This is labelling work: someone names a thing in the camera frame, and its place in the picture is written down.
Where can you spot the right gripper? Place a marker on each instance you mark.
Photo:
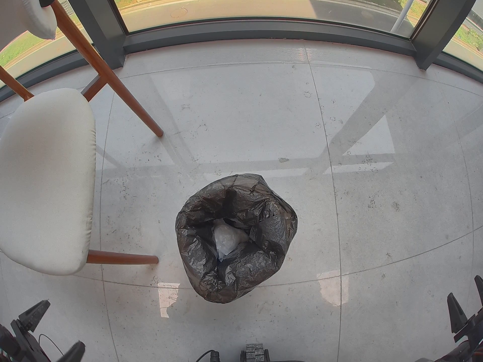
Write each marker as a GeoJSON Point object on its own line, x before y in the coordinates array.
{"type": "Point", "coordinates": [471, 326]}

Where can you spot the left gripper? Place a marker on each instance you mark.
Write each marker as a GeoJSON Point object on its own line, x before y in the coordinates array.
{"type": "Point", "coordinates": [26, 343]}

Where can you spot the black plastic bag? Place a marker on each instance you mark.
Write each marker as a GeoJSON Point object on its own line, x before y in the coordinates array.
{"type": "Point", "coordinates": [234, 273]}

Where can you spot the white paper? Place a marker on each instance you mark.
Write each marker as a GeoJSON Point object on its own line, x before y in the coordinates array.
{"type": "Point", "coordinates": [228, 240]}

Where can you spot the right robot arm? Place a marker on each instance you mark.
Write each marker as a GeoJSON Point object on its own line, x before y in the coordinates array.
{"type": "Point", "coordinates": [456, 356]}

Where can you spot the white cushioned wooden chair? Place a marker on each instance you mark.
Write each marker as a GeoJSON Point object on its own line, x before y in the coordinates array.
{"type": "Point", "coordinates": [49, 164]}

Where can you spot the window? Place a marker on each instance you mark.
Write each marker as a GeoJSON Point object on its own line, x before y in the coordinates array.
{"type": "Point", "coordinates": [264, 32]}

